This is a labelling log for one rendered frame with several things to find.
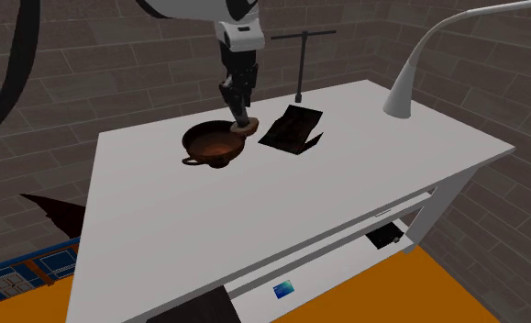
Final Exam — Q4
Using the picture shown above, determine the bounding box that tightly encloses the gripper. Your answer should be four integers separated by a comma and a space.
218, 40, 260, 129

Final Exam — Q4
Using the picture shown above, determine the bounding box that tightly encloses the tan round doughnut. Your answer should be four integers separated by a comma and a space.
229, 117, 260, 137

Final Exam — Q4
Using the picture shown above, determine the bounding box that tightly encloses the black T-shaped stand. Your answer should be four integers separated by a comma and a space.
271, 28, 338, 105

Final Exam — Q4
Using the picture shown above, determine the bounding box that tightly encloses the white table with shelf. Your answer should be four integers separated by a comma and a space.
65, 79, 516, 323

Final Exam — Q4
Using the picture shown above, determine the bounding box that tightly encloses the white gooseneck lamp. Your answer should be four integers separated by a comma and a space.
382, 0, 531, 120

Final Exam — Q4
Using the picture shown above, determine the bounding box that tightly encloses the blue card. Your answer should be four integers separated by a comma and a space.
271, 279, 296, 300

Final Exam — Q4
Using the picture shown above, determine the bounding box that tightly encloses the black curved tube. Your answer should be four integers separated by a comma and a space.
0, 0, 41, 146

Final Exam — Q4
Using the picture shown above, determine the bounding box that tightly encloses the blue patterned rug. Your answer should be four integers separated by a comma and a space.
0, 237, 81, 310

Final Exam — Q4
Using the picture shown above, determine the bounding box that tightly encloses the brown bowl with handles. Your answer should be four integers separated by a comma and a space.
181, 119, 249, 170

